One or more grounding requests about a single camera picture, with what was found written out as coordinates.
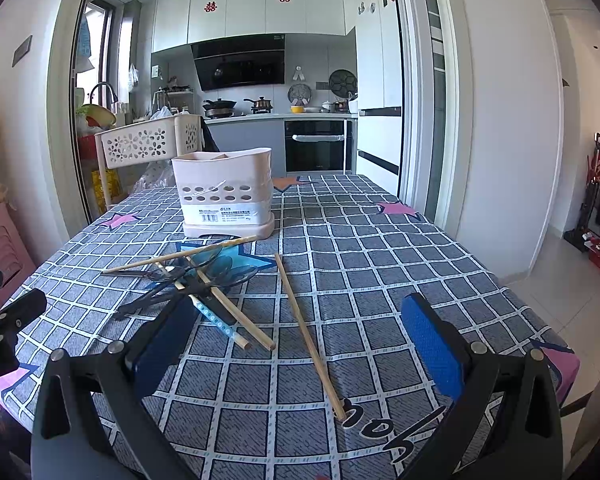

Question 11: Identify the black built-in oven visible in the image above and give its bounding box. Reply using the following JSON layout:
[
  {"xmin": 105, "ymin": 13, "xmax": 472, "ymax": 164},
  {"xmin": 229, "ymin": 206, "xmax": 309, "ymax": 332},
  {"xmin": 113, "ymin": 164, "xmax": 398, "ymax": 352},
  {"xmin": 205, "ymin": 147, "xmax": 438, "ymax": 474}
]
[{"xmin": 285, "ymin": 120, "xmax": 353, "ymax": 174}]

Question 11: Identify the checked grey tablecloth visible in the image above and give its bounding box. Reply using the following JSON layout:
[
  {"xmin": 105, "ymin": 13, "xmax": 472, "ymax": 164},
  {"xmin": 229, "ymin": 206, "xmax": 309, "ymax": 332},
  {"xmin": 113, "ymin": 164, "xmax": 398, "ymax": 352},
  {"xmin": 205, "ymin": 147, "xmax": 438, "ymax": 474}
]
[{"xmin": 2, "ymin": 176, "xmax": 579, "ymax": 479}]

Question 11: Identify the blue-tipped wooden chopstick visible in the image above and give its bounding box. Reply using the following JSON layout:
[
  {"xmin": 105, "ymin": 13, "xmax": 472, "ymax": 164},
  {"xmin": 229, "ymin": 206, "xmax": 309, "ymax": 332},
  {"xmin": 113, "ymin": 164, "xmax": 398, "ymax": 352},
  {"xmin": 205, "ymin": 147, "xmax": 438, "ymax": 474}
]
[{"xmin": 174, "ymin": 281, "xmax": 251, "ymax": 350}]

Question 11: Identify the black wok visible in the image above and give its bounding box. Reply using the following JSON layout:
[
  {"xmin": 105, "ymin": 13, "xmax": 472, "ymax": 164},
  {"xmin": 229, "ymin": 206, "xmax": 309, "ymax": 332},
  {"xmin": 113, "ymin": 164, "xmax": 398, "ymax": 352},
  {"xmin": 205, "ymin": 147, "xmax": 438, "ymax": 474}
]
[{"xmin": 202, "ymin": 99, "xmax": 236, "ymax": 119}]

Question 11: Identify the black range hood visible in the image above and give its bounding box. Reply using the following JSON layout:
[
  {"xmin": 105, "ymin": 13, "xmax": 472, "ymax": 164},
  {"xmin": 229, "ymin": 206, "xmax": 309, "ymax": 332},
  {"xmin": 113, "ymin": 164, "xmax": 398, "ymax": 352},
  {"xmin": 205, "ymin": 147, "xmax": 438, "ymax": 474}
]
[{"xmin": 190, "ymin": 34, "xmax": 286, "ymax": 91}]

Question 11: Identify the white refrigerator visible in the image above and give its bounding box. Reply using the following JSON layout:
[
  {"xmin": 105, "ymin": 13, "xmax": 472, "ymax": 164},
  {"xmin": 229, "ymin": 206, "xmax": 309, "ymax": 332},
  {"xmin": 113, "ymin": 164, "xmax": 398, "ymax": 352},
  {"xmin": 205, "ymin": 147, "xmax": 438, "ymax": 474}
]
[{"xmin": 343, "ymin": 0, "xmax": 403, "ymax": 195}]

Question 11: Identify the plain wooden chopstick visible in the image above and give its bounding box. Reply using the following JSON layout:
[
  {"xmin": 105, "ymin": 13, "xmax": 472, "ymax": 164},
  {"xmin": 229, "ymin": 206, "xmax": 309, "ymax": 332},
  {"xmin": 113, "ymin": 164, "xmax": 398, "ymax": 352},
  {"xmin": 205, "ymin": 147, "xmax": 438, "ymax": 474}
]
[{"xmin": 274, "ymin": 252, "xmax": 346, "ymax": 422}]

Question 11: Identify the pink box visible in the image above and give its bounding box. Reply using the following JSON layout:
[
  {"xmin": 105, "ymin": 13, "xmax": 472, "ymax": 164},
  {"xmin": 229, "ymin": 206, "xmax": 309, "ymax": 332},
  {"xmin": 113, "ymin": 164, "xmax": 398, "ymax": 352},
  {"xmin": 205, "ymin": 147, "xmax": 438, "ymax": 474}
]
[{"xmin": 0, "ymin": 203, "xmax": 35, "ymax": 310}]

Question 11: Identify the dark translucent plastic spoon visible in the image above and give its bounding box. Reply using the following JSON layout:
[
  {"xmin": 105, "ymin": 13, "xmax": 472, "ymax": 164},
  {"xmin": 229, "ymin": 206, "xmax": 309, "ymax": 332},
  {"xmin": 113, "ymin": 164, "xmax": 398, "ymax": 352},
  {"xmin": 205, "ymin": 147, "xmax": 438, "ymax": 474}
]
[
  {"xmin": 112, "ymin": 249, "xmax": 244, "ymax": 321},
  {"xmin": 102, "ymin": 249, "xmax": 222, "ymax": 278},
  {"xmin": 184, "ymin": 266, "xmax": 258, "ymax": 325}
]

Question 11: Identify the white utensil caddy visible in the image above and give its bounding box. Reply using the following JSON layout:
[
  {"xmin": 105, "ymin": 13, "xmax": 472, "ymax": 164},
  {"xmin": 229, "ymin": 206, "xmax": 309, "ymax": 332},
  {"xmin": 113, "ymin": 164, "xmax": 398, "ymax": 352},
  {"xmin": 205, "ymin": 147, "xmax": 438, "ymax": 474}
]
[{"xmin": 172, "ymin": 148, "xmax": 275, "ymax": 240}]

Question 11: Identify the beige perforated storage cart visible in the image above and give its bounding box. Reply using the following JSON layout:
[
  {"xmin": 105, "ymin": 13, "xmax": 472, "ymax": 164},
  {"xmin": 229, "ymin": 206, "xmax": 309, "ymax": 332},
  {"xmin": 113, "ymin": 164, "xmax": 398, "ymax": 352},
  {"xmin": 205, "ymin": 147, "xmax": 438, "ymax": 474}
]
[{"xmin": 94, "ymin": 114, "xmax": 204, "ymax": 209}]

